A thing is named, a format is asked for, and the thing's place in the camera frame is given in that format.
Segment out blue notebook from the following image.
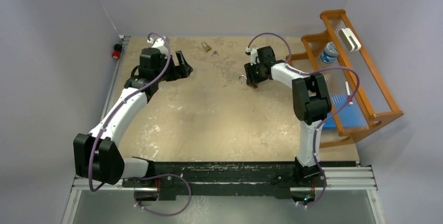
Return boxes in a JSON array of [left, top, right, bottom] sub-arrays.
[[331, 94, 367, 128]]

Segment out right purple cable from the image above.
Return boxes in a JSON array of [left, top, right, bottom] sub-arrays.
[[246, 32, 360, 209]]

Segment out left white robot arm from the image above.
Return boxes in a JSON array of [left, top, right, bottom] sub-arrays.
[[73, 47, 193, 187]]

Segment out red white marker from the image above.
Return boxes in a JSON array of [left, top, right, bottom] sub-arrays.
[[345, 81, 354, 105]]

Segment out red emergency button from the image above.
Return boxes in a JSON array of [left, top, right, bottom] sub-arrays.
[[112, 44, 123, 60]]

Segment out white eraser block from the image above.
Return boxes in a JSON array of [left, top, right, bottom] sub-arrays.
[[339, 28, 362, 52]]

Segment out orange wooden rack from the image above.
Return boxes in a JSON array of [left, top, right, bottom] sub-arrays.
[[289, 9, 403, 148]]

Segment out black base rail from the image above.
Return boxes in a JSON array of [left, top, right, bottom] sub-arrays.
[[122, 161, 357, 203]]

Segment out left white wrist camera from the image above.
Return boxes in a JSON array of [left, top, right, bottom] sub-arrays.
[[147, 38, 168, 54]]

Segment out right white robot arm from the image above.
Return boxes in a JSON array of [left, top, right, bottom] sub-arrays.
[[244, 46, 332, 186]]

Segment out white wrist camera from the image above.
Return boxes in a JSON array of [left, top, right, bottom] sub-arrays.
[[147, 38, 168, 54], [245, 47, 260, 65]]

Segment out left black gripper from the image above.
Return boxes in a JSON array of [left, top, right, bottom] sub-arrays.
[[155, 51, 192, 83]]

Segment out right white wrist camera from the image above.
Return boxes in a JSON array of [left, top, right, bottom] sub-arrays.
[[245, 47, 260, 65]]

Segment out aluminium frame rails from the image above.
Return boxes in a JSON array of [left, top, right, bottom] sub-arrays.
[[63, 37, 382, 223]]

